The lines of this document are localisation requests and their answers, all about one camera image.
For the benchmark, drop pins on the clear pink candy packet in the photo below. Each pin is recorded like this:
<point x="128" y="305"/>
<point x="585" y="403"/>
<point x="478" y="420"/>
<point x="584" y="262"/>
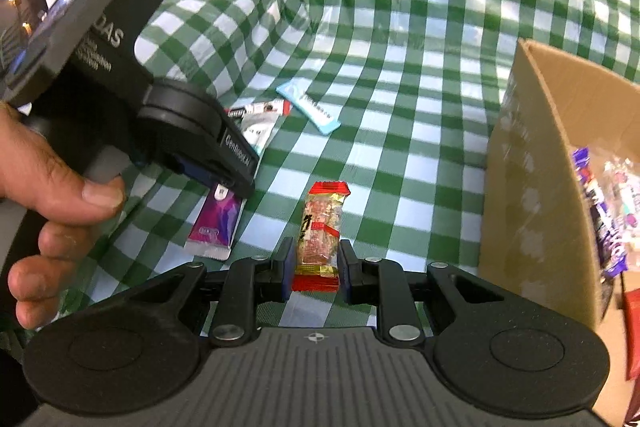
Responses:
<point x="625" y="197"/>

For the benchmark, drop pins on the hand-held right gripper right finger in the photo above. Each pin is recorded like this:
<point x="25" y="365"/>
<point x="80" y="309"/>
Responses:
<point x="345" y="274"/>

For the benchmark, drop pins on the blue and white snack packet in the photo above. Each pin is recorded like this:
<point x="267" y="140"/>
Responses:
<point x="310" y="107"/>

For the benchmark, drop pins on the red clear cracker packet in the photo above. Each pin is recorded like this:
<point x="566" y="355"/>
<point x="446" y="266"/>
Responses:
<point x="320" y="232"/>

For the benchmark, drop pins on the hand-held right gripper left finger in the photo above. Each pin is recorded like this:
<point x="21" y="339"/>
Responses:
<point x="286" y="267"/>

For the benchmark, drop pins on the red and white snack bar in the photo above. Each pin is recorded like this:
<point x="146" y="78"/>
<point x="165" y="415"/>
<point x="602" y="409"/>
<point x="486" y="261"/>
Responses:
<point x="260" y="108"/>

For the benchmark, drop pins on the cardboard box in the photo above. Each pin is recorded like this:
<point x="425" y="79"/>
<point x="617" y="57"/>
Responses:
<point x="530" y="207"/>

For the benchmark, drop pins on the purple sachet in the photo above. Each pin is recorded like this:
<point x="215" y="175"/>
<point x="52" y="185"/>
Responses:
<point x="215" y="222"/>

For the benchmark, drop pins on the person's left hand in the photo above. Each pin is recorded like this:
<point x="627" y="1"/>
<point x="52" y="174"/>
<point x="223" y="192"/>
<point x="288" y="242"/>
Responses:
<point x="40" y="177"/>

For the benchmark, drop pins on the green checked cloth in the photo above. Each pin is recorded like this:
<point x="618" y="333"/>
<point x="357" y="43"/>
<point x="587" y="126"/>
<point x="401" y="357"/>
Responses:
<point x="400" y="32"/>

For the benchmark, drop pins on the red snack packet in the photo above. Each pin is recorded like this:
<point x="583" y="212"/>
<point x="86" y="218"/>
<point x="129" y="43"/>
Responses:
<point x="632" y="332"/>

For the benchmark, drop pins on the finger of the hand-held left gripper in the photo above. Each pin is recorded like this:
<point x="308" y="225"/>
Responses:
<point x="240" y="167"/>

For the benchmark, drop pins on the purple snack packet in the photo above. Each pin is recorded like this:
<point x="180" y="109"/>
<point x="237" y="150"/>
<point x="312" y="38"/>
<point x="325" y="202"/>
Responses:
<point x="607" y="237"/>

